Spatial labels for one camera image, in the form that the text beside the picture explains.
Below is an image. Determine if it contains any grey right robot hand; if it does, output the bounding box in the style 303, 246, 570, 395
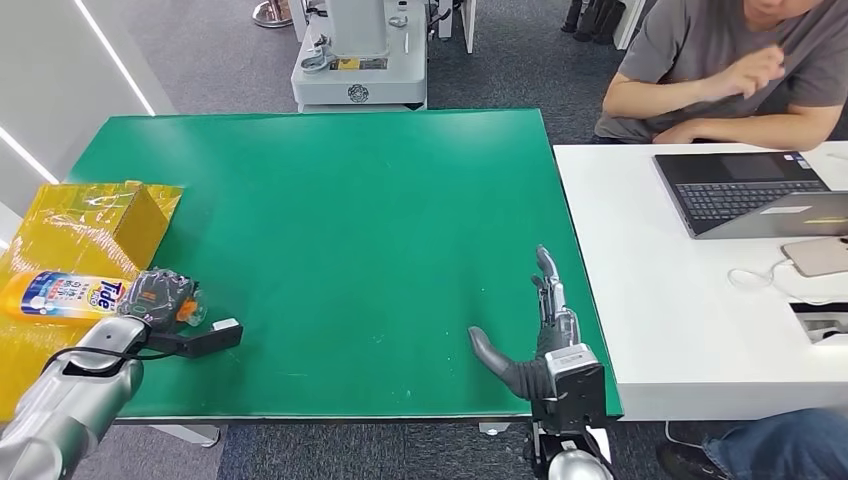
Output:
467, 245, 584, 403

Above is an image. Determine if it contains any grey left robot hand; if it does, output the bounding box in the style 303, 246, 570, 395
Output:
117, 268, 200, 333

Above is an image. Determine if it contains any orange detergent bottle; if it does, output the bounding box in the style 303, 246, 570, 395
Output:
0, 270, 207, 328

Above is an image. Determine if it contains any yellow taped cardboard box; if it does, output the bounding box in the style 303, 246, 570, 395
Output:
0, 180, 185, 423

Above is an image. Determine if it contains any dark grey laptop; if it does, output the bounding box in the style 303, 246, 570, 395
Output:
652, 150, 848, 240

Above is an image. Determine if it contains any person's left hand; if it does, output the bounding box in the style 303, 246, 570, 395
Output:
652, 122, 698, 146

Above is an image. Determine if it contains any person's hand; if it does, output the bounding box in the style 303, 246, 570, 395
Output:
723, 44, 787, 101
652, 122, 698, 146

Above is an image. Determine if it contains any white machine base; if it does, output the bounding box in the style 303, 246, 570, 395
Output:
290, 0, 429, 113

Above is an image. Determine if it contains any white device with black slot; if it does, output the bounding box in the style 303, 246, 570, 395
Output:
788, 301, 848, 348

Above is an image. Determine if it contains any chrome round stand base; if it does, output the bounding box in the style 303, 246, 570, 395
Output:
252, 0, 296, 29

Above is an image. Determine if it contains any rose gold phone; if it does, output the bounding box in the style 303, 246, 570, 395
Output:
780, 236, 848, 279

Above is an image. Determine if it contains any person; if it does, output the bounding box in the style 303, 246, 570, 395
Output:
592, 0, 848, 152

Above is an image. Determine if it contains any white furniture panel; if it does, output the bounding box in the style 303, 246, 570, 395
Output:
613, 0, 648, 52
460, 0, 478, 54

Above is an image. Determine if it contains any person's right hand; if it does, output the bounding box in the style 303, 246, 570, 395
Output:
723, 44, 787, 101

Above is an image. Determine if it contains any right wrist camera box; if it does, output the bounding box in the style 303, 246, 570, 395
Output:
531, 344, 608, 433

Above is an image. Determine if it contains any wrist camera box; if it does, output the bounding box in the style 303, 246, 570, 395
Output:
531, 344, 608, 433
146, 318, 245, 361

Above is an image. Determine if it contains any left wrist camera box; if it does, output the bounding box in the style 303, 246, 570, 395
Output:
146, 318, 245, 361

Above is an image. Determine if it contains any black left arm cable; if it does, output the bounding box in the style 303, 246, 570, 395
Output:
40, 343, 175, 376

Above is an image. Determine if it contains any white floor cable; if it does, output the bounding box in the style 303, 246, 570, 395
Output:
664, 422, 706, 453

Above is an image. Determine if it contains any white charging cable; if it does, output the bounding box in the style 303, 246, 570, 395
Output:
727, 258, 848, 306

